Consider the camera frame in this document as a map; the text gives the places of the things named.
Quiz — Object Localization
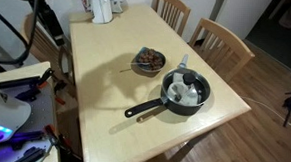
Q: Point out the white floor cable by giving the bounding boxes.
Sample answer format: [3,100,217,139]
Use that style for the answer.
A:
[238,96,291,127]

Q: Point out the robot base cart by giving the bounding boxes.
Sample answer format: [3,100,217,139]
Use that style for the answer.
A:
[0,62,82,162]

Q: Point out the near right wooden chair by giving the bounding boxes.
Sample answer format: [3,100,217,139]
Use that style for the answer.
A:
[188,18,255,82]

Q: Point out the left wooden chair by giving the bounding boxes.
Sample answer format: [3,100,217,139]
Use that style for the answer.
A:
[30,24,74,85]

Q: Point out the wooden chair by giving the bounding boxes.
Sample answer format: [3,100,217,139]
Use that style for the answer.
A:
[188,18,255,82]
[30,24,74,85]
[153,0,191,36]

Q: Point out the glass pot lid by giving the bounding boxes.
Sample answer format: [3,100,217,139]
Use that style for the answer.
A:
[168,72,201,107]

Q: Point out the black saucepan with handle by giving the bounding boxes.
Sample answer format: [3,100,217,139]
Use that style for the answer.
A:
[125,68,211,118]

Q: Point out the far wooden chair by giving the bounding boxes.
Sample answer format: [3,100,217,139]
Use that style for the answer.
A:
[153,0,191,36]

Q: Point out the gray bowl with brown food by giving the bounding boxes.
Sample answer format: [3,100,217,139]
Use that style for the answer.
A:
[134,47,166,73]

